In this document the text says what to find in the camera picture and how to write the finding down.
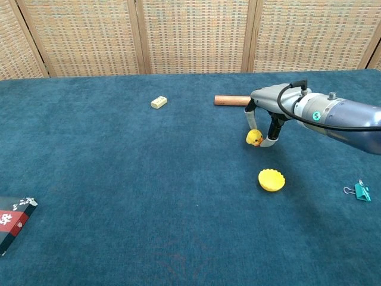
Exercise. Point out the small yellow duck toy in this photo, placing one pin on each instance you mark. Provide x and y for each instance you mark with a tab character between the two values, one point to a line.
253	137

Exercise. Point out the teal binder clip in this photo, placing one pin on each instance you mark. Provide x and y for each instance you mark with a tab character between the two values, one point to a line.
363	193

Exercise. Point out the cream mahjong tile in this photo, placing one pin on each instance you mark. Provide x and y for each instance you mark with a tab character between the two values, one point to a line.
158	102

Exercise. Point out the woven folding screen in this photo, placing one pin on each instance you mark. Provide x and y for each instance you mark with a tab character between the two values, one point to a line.
190	35

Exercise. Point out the black red card box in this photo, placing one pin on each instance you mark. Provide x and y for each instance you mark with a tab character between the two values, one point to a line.
13	223

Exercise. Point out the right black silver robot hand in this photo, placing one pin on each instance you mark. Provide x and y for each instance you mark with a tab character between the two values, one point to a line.
274	96

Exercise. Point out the brown wooden rod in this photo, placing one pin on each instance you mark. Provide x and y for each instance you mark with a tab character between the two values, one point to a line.
230	100

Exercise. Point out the blue carpet table mat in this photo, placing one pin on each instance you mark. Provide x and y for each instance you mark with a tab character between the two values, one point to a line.
149	178

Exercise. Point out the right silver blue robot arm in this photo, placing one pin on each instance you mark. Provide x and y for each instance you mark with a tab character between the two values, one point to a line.
348	116

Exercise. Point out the yellow scalloped dish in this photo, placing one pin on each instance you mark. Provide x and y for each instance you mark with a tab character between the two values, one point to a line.
271	180

